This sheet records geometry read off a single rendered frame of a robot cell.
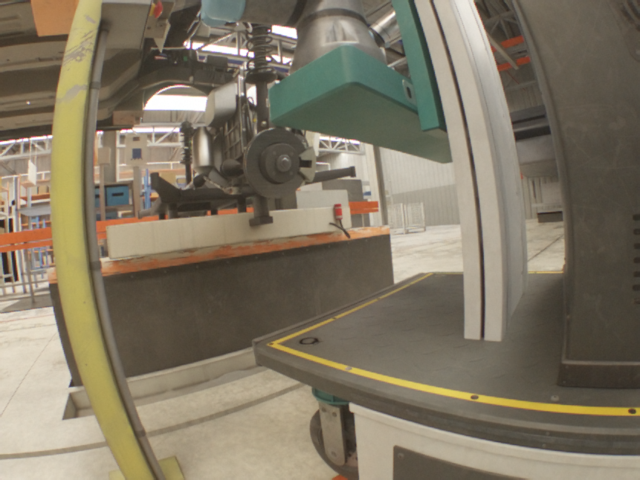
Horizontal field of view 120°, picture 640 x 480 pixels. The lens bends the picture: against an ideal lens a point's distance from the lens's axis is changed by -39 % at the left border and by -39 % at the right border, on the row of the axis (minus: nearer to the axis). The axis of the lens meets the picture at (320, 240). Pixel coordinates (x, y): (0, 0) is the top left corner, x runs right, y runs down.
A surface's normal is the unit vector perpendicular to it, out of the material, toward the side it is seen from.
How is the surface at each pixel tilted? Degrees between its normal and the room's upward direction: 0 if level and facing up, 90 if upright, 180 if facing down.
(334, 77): 90
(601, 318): 90
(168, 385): 90
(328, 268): 90
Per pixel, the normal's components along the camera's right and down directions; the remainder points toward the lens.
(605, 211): -0.70, 0.11
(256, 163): 0.60, 0.21
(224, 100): 0.26, 0.01
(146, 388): 0.59, -0.03
